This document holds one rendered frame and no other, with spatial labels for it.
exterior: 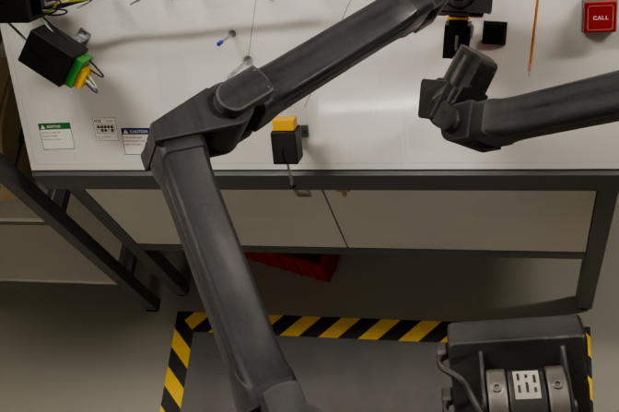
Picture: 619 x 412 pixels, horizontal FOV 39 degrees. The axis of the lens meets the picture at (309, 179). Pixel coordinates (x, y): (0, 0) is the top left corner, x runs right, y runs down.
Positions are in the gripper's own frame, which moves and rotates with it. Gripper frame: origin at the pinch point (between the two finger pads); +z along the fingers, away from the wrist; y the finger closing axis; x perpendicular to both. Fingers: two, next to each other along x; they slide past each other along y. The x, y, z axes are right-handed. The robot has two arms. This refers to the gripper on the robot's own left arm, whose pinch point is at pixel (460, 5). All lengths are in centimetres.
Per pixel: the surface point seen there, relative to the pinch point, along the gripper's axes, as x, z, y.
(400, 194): 30.8, 37.2, 9.6
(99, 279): 61, 83, 93
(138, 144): 26, 21, 61
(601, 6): -1.6, 2.7, -22.6
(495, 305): 57, 100, -14
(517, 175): 26.0, 19.3, -12.6
